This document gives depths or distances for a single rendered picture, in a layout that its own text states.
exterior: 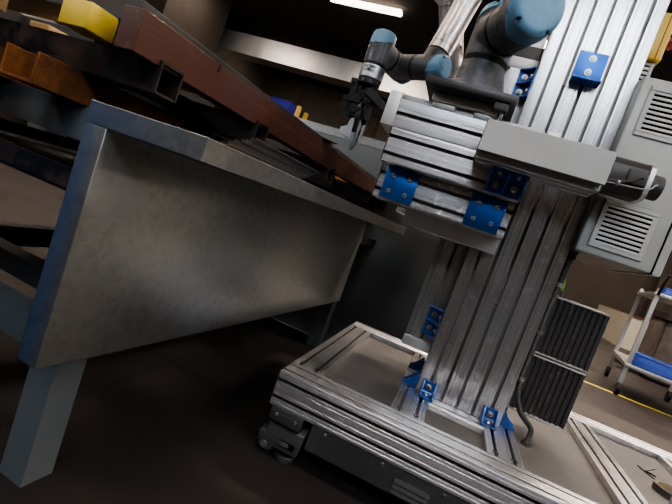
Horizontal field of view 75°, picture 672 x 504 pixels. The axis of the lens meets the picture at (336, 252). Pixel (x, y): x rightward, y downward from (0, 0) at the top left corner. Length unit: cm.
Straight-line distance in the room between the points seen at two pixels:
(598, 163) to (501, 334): 55
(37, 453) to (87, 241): 45
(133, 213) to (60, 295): 15
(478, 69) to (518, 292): 61
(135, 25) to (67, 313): 42
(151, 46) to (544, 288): 109
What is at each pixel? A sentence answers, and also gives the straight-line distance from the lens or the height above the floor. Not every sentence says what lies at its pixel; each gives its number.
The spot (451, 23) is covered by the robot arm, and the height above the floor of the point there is 129.
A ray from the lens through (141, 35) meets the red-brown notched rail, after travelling 75.
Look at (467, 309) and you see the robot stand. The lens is 132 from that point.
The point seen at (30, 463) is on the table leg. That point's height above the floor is 5.
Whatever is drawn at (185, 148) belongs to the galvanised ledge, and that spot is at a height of 66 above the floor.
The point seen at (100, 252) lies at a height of 48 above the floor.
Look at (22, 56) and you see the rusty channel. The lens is 92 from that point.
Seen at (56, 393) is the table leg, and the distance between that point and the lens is 95.
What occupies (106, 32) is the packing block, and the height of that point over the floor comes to 79.
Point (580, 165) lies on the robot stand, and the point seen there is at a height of 90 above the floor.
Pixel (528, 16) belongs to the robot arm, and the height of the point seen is 117.
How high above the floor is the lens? 65
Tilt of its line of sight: 5 degrees down
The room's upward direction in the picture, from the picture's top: 20 degrees clockwise
